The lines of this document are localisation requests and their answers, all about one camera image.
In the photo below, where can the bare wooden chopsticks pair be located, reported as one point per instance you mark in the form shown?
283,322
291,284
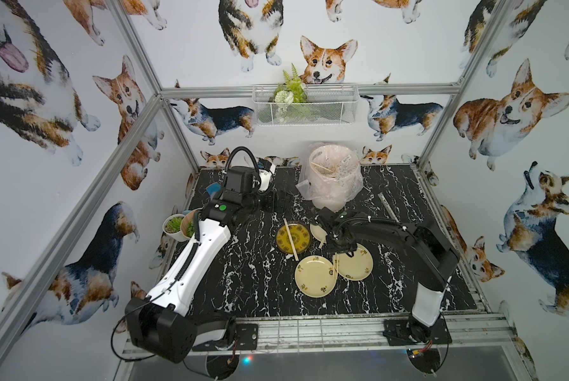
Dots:
294,250

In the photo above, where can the grey blue work glove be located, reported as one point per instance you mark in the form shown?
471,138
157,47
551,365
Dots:
213,189

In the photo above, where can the white pot green plant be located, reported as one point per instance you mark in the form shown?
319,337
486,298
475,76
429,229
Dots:
172,227

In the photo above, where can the clear plastic bin liner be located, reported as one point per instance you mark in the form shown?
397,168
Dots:
303,185

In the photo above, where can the cream plate front right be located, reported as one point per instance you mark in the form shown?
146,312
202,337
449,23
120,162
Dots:
354,266

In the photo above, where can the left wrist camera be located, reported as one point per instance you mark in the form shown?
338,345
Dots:
266,171

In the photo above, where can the brown pot green plant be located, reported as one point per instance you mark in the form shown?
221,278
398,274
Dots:
187,224

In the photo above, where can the artificial fern with flower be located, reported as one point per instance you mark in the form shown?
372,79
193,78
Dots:
290,92

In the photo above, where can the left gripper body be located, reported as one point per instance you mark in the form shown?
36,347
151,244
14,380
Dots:
275,200

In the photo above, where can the cream plate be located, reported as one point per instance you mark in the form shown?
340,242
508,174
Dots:
354,266
315,276
319,233

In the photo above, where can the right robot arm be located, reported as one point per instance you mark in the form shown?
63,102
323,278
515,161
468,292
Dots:
425,242

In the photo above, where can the cream plate front left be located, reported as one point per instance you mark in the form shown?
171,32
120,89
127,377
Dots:
315,276

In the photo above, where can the white wire wall basket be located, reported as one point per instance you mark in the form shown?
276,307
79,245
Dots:
327,105

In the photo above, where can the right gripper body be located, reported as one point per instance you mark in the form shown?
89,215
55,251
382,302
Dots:
338,248

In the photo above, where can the aluminium front rail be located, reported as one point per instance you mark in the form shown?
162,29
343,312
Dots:
363,332

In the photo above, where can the dark yellow patterned plate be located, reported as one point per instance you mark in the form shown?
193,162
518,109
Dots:
300,235

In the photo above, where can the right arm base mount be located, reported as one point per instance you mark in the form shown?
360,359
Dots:
408,331

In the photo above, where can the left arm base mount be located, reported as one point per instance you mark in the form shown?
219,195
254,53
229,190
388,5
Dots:
239,337

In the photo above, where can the pink trash bin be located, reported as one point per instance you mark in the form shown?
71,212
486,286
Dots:
334,176

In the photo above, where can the cream plate back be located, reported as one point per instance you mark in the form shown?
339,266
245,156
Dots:
319,233

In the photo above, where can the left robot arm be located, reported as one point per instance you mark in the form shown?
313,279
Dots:
161,323

